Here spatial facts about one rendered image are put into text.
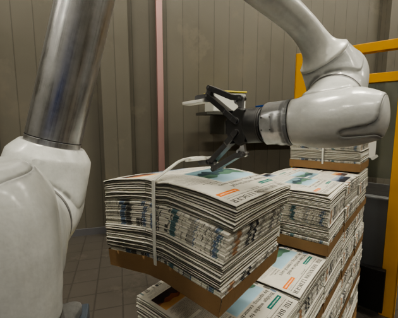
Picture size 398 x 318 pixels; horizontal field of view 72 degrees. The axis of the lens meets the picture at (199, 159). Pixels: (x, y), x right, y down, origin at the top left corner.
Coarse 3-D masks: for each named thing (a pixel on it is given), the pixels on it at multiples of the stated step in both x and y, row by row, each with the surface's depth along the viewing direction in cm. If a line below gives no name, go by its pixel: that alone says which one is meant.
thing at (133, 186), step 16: (128, 176) 72; (144, 176) 68; (112, 192) 69; (128, 192) 65; (144, 192) 62; (112, 208) 70; (128, 208) 66; (144, 208) 62; (112, 224) 70; (128, 224) 66; (144, 224) 63; (112, 240) 70; (128, 240) 66; (144, 240) 63
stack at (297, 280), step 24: (288, 264) 95; (312, 264) 95; (336, 264) 117; (168, 288) 81; (264, 288) 82; (288, 288) 82; (312, 288) 89; (336, 288) 120; (144, 312) 77; (168, 312) 71; (192, 312) 71; (240, 312) 71; (264, 312) 71; (288, 312) 71; (312, 312) 91; (336, 312) 120
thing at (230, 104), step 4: (232, 92) 299; (236, 92) 300; (240, 92) 301; (244, 92) 302; (216, 96) 294; (220, 96) 296; (220, 100) 296; (224, 100) 298; (228, 100) 299; (232, 100) 300; (208, 104) 309; (228, 104) 299; (232, 104) 301; (244, 104) 305; (208, 108) 309; (212, 108) 297; (216, 108) 296; (232, 108) 301; (236, 108) 303; (244, 108) 306
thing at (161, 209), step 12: (204, 168) 77; (228, 168) 78; (156, 180) 61; (168, 180) 60; (156, 192) 60; (168, 192) 58; (156, 204) 60; (168, 204) 58; (156, 216) 60; (156, 228) 60; (156, 240) 60; (156, 252) 61
